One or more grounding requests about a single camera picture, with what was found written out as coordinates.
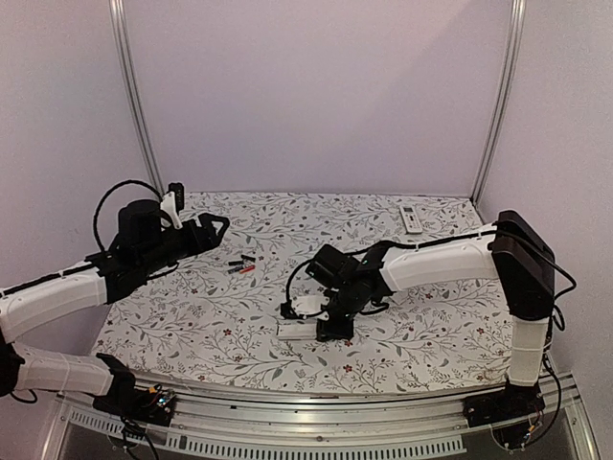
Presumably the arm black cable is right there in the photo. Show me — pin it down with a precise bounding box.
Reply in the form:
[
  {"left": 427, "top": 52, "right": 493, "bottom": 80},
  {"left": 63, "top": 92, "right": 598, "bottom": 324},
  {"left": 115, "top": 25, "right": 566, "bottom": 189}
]
[
  {"left": 284, "top": 258, "right": 317, "bottom": 308},
  {"left": 93, "top": 179, "right": 167, "bottom": 250}
]

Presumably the left aluminium frame post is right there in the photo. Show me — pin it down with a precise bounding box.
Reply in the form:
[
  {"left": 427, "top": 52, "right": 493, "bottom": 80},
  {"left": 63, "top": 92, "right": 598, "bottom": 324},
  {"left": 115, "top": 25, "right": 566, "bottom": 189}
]
[{"left": 108, "top": 0, "right": 164, "bottom": 193}]

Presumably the white air conditioner remote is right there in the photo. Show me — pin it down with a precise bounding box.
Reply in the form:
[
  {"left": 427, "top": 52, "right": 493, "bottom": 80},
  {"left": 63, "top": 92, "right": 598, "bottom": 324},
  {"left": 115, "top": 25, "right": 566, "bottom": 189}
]
[{"left": 399, "top": 205, "right": 423, "bottom": 235}]

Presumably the red battery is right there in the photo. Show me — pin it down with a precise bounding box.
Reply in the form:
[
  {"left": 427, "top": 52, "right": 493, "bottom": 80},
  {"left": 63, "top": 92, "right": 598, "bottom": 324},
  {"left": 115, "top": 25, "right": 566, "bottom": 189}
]
[{"left": 238, "top": 265, "right": 256, "bottom": 274}]

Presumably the long white remote control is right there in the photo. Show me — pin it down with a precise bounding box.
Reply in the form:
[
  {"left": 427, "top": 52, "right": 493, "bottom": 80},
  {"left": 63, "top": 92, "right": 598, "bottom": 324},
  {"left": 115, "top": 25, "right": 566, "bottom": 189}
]
[{"left": 277, "top": 321, "right": 317, "bottom": 341}]

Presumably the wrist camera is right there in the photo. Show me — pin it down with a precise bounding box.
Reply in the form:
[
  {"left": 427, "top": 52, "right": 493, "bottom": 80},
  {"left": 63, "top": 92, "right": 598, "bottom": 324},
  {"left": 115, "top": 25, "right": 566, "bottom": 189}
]
[
  {"left": 160, "top": 182, "right": 185, "bottom": 230},
  {"left": 280, "top": 295, "right": 329, "bottom": 321}
]

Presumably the aluminium frame post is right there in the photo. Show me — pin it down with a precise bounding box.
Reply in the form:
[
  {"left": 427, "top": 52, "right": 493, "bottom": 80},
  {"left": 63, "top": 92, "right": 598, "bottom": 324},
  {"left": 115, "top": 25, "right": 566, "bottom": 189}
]
[
  {"left": 108, "top": 0, "right": 164, "bottom": 193},
  {"left": 470, "top": 0, "right": 526, "bottom": 208}
]

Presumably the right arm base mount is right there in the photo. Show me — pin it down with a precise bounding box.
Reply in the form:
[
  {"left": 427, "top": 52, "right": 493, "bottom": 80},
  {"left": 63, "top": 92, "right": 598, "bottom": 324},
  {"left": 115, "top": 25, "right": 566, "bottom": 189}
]
[{"left": 462, "top": 377, "right": 545, "bottom": 427}]

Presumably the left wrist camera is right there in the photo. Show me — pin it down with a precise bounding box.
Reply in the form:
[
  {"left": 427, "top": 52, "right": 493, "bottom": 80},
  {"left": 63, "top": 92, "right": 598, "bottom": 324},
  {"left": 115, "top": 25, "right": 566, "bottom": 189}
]
[{"left": 160, "top": 182, "right": 185, "bottom": 230}]

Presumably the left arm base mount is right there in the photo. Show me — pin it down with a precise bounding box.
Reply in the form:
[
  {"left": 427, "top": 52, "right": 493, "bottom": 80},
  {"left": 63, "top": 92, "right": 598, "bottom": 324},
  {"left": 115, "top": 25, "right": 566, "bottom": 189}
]
[{"left": 92, "top": 354, "right": 176, "bottom": 427}]

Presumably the floral patterned table mat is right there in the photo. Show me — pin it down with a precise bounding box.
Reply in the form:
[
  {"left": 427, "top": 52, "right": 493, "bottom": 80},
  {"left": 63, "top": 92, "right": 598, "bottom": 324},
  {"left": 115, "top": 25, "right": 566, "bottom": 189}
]
[{"left": 94, "top": 191, "right": 536, "bottom": 395}]

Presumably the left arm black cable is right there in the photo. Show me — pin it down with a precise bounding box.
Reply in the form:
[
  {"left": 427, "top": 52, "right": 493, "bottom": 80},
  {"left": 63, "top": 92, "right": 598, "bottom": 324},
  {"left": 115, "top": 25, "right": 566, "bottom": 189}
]
[{"left": 93, "top": 179, "right": 167, "bottom": 250}]

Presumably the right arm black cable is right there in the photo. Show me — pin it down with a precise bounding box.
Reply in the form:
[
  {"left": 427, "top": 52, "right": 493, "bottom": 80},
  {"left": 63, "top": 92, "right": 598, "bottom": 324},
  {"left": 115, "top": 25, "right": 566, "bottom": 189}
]
[{"left": 284, "top": 258, "right": 317, "bottom": 308}]

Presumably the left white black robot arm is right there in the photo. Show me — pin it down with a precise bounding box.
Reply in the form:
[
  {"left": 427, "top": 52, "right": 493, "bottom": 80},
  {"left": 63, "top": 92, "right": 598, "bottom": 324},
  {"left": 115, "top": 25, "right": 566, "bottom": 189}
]
[{"left": 1, "top": 195, "right": 230, "bottom": 416}]

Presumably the right aluminium frame post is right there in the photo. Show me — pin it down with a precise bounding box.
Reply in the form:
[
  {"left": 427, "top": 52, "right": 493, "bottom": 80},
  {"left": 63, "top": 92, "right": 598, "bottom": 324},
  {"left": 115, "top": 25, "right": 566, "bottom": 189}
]
[{"left": 470, "top": 0, "right": 526, "bottom": 208}]

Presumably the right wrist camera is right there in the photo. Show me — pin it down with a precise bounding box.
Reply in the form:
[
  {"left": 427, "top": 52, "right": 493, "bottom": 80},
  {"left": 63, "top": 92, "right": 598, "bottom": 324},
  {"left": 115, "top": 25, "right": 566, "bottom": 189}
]
[{"left": 280, "top": 295, "right": 329, "bottom": 321}]

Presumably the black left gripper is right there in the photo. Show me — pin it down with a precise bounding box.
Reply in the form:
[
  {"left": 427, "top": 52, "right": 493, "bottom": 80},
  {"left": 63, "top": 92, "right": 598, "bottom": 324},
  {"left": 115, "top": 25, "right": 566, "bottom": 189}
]
[{"left": 138, "top": 212, "right": 229, "bottom": 276}]

